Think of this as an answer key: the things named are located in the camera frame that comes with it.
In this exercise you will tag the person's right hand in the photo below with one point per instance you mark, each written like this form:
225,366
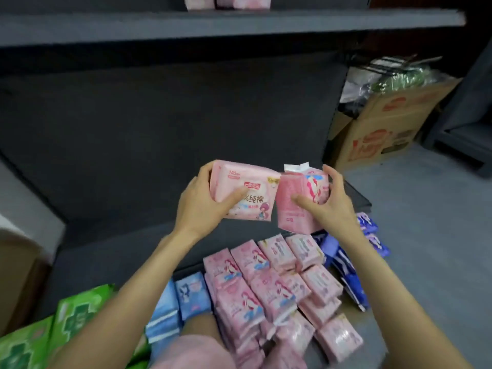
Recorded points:
333,211

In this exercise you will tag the person's left hand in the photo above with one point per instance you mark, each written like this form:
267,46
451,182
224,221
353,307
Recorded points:
198,205

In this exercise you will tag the person's left thumb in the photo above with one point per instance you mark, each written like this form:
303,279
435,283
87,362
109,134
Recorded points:
230,199

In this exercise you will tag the person's right thumb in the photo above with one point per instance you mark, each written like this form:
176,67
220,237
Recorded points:
305,206

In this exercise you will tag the pink pad packet white flap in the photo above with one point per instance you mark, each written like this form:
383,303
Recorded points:
292,184

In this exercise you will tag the wide pink pad packet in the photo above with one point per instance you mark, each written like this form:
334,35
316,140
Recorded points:
250,180

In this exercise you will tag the person's right forearm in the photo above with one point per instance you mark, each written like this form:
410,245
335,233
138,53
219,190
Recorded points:
384,299

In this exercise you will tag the person's left forearm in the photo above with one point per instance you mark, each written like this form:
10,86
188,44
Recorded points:
127,303

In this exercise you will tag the pile of dark blue packets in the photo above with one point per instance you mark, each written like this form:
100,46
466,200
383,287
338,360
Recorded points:
351,272

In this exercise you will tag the pile of pink packets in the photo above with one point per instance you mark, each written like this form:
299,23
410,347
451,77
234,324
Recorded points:
269,288

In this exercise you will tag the light blue pad packet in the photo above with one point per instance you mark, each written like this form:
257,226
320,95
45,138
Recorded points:
192,295
165,315

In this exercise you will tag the dark grey shelving unit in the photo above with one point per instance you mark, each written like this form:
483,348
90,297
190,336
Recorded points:
153,122

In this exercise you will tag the cardboard box red print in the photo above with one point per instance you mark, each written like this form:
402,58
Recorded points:
388,126

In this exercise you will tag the clear plastic bag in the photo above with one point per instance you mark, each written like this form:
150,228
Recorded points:
359,86

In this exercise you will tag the green plastic bag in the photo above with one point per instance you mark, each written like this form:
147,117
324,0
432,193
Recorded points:
407,77

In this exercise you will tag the green pad packet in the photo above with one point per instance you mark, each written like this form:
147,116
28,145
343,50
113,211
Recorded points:
23,347
140,353
77,315

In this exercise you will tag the grey shelf rack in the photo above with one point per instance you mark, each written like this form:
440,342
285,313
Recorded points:
465,122

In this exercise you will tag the plain brown cardboard box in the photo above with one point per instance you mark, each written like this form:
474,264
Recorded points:
17,280

